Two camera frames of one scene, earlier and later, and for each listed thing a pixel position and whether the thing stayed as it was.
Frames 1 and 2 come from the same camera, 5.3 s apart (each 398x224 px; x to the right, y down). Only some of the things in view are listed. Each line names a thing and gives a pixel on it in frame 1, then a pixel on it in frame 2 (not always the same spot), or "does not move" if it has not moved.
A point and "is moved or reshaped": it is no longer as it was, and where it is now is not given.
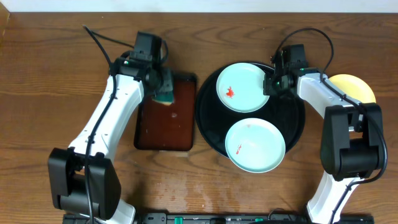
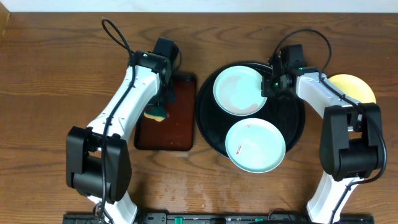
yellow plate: x=354 y=87 does not move
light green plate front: x=255 y=145 does not move
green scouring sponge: x=165 y=94 is moved or reshaped
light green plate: x=240 y=87 does not move
